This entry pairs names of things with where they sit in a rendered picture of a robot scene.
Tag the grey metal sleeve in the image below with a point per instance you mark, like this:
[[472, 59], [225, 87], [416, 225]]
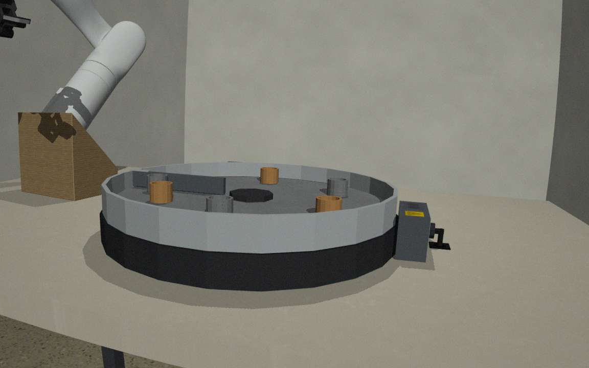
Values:
[[155, 177], [337, 187], [219, 203]]

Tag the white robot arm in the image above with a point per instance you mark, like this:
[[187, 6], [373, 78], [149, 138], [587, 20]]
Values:
[[115, 52]]

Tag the bronze bushing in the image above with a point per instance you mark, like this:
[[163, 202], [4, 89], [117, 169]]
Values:
[[161, 191], [269, 175], [328, 203]]

